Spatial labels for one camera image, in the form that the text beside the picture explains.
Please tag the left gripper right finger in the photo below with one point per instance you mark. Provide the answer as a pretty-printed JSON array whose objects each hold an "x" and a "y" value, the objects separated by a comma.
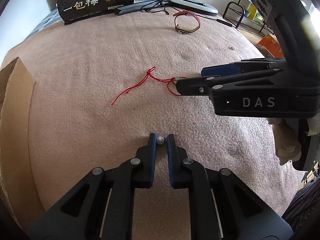
[{"x": 221, "y": 205}]

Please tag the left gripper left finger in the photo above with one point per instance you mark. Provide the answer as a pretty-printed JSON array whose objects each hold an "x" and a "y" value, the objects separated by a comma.
[{"x": 100, "y": 205}]

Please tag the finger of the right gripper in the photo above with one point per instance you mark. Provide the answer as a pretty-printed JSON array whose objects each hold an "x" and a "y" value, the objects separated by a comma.
[
  {"x": 243, "y": 66},
  {"x": 200, "y": 86}
]

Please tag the red cord jade pendant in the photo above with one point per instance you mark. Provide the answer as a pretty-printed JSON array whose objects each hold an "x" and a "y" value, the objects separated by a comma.
[{"x": 169, "y": 84}]

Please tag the red strap wristwatch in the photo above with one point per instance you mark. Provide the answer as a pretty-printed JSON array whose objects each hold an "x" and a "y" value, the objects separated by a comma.
[{"x": 186, "y": 22}]

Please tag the right gloved hand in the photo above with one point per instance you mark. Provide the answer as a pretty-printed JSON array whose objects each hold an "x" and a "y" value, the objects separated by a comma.
[{"x": 286, "y": 140}]

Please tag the orange covered box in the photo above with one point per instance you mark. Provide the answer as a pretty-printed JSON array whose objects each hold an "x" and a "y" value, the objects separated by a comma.
[{"x": 270, "y": 43}]

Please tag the black clothes rack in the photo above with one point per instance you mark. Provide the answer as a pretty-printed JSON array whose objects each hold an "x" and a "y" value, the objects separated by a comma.
[{"x": 236, "y": 13}]

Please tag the yellow green box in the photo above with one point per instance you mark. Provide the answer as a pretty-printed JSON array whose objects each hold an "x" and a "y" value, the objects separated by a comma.
[{"x": 254, "y": 14}]

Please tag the open cardboard box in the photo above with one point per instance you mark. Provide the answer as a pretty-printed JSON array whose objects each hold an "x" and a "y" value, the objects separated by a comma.
[{"x": 18, "y": 190}]

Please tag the folded tripod stand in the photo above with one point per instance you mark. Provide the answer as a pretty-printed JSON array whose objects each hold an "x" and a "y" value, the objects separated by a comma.
[{"x": 142, "y": 6}]

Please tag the white ring light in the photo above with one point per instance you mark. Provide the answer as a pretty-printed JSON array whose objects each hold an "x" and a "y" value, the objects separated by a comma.
[{"x": 194, "y": 6}]

